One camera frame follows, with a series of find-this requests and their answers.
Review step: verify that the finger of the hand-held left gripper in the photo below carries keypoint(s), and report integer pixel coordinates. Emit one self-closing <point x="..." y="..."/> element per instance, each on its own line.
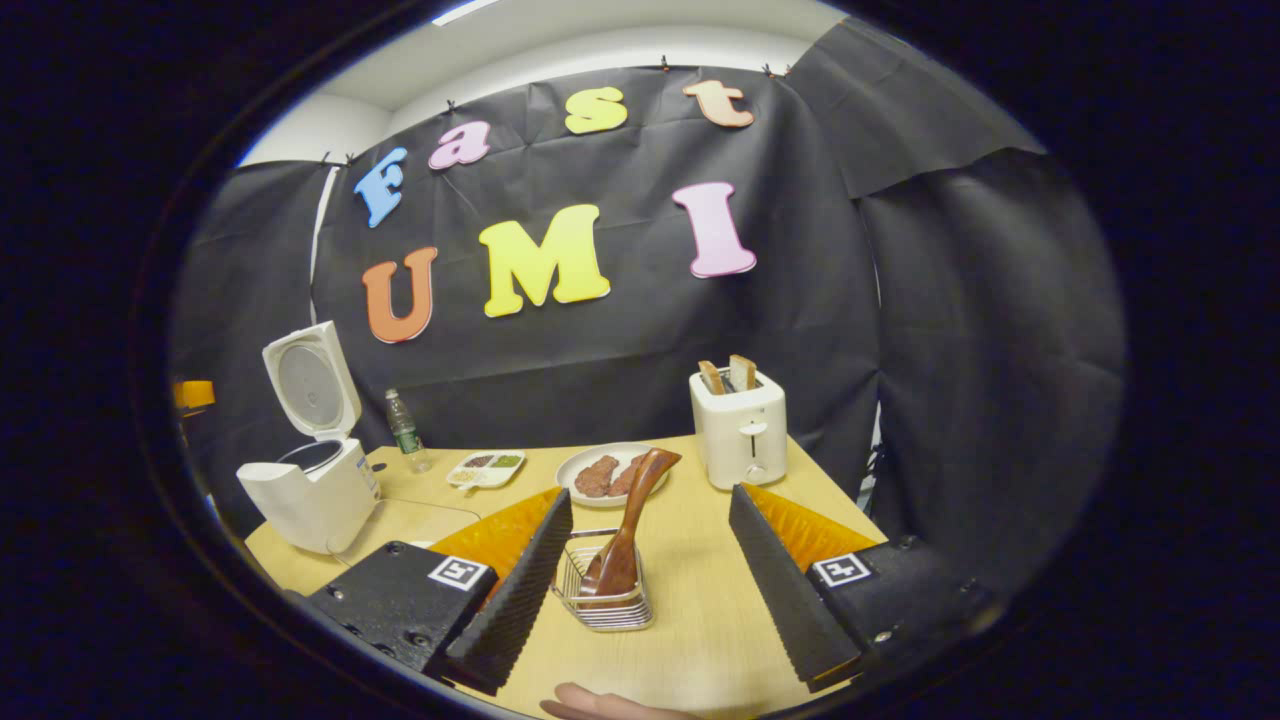
<point x="195" y="395"/>

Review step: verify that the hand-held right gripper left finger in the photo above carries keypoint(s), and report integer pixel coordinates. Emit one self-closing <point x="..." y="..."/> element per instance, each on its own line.
<point x="515" y="600"/>

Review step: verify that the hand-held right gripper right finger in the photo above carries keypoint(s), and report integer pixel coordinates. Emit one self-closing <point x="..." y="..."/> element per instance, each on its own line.
<point x="790" y="600"/>

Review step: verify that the brown wooden spoon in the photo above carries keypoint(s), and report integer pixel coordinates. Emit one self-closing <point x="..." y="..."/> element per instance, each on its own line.
<point x="630" y="530"/>

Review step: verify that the white rice cooker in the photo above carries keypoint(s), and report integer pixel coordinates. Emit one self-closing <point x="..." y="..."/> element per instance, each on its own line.
<point x="310" y="500"/>

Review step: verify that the white divided bean tray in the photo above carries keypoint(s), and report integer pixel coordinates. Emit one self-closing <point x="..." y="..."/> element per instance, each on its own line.
<point x="487" y="470"/>

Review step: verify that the round white plate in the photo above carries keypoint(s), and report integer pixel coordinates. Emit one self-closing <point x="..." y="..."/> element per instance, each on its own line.
<point x="566" y="476"/>

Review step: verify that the brown meat piece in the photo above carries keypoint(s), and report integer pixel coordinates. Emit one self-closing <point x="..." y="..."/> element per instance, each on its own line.
<point x="597" y="477"/>
<point x="625" y="478"/>

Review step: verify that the white toaster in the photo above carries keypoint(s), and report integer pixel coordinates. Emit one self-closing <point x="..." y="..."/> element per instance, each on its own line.
<point x="740" y="440"/>

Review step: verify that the clear water bottle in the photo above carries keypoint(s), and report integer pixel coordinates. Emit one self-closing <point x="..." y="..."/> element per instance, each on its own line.
<point x="405" y="435"/>

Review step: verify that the toast bread slice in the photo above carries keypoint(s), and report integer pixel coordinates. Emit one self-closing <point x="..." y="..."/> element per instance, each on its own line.
<point x="711" y="378"/>
<point x="742" y="372"/>

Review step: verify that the black backdrop cloth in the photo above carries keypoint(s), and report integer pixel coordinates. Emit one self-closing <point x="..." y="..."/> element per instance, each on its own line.
<point x="620" y="350"/>

